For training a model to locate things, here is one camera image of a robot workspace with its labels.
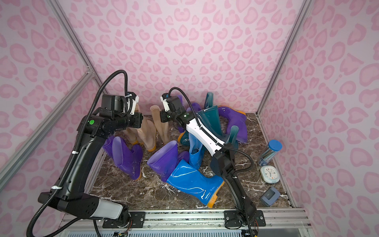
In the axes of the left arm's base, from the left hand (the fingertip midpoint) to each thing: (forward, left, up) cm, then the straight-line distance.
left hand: (143, 115), depth 70 cm
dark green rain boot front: (+8, -33, -13) cm, 36 cm away
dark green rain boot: (+27, -34, -14) cm, 46 cm away
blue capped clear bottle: (-7, -66, -17) cm, 68 cm away
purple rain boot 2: (-18, +6, -9) cm, 21 cm away
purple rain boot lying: (+28, -25, -22) cm, 44 cm away
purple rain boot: (-17, -10, -12) cm, 23 cm away
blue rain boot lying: (-18, -21, -30) cm, 41 cm away
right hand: (+12, -5, -10) cm, 17 cm away
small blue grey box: (-27, -65, -34) cm, 78 cm away
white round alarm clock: (-15, -68, -34) cm, 77 cm away
